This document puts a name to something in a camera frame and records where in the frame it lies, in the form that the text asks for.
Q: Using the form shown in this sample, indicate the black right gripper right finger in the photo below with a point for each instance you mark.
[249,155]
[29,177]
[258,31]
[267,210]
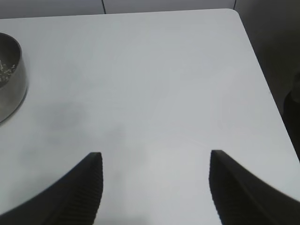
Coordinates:
[239,199]

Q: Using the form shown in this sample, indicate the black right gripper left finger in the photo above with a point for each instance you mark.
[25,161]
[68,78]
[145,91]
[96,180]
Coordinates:
[70,199]

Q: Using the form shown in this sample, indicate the white rice grains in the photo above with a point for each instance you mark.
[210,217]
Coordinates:
[5,72]

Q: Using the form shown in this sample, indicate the black rounded object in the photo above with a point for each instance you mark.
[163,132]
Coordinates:
[294,117]

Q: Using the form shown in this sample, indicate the stainless steel mixing bowl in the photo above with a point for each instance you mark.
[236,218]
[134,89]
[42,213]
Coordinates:
[12,98]

